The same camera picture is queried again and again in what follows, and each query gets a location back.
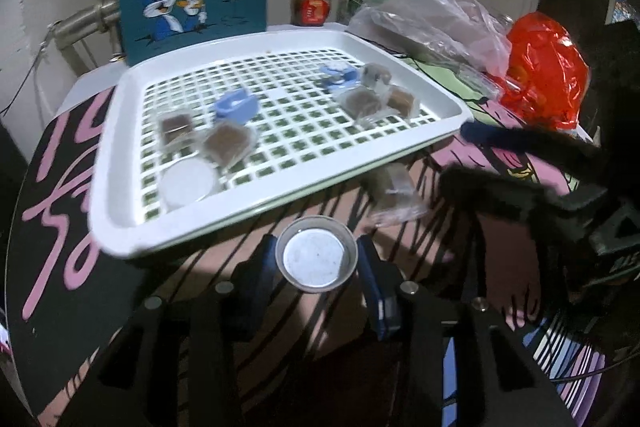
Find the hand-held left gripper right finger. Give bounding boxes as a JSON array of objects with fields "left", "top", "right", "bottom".
[{"left": 356, "top": 234, "right": 576, "bottom": 427}]

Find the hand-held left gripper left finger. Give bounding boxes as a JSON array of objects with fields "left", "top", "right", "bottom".
[{"left": 95, "top": 234, "right": 278, "bottom": 427}]

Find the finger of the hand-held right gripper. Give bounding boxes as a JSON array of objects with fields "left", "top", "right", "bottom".
[
  {"left": 439, "top": 164, "right": 593, "bottom": 238},
  {"left": 460, "top": 121, "right": 606, "bottom": 190}
]

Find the small metal dish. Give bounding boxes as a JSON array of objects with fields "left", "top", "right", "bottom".
[{"left": 275, "top": 216, "right": 358, "bottom": 293}]

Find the brown snack packet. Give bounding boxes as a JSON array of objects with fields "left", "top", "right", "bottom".
[
  {"left": 335, "top": 87, "right": 386, "bottom": 125},
  {"left": 382, "top": 84, "right": 421, "bottom": 120},
  {"left": 365, "top": 162, "right": 431, "bottom": 228},
  {"left": 157, "top": 109, "right": 198, "bottom": 152},
  {"left": 200, "top": 122, "right": 258, "bottom": 170},
  {"left": 360, "top": 62, "right": 393, "bottom": 90}
]

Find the blue clip with white flower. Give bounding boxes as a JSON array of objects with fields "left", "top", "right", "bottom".
[{"left": 320, "top": 62, "right": 360, "bottom": 94}]

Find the white perforated plastic tray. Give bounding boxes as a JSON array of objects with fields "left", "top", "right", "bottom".
[{"left": 87, "top": 30, "right": 475, "bottom": 260}]

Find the blue ring clip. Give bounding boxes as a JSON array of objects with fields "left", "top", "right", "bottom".
[{"left": 214, "top": 88, "right": 260, "bottom": 122}]

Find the red plastic bag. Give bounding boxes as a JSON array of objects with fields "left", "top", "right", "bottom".
[{"left": 492, "top": 12, "right": 591, "bottom": 135}]

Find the clear plastic bag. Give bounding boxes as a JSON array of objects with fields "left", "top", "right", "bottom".
[{"left": 346, "top": 0, "right": 513, "bottom": 80}]

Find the glass jar with red lid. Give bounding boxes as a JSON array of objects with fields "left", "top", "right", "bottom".
[{"left": 291, "top": 0, "right": 332, "bottom": 28}]

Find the metal railing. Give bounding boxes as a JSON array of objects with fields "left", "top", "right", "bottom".
[{"left": 50, "top": 0, "right": 351, "bottom": 52}]

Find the grey cable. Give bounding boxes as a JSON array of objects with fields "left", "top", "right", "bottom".
[{"left": 0, "top": 19, "right": 63, "bottom": 115}]

